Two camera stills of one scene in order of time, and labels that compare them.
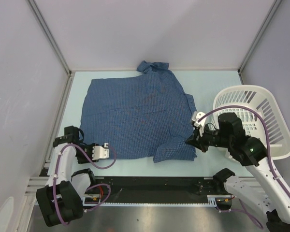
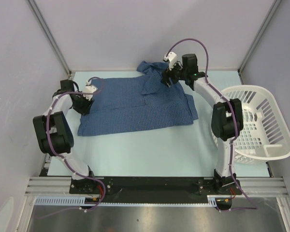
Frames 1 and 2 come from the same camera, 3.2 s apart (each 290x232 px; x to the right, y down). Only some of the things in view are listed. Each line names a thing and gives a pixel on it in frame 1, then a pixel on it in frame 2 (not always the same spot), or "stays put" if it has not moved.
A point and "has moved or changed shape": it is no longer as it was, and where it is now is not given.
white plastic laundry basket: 281,142 stays put
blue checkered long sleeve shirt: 145,116 has moved or changed shape
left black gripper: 90,156 → 85,109
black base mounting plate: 154,190 stays put
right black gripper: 196,140 → 166,74
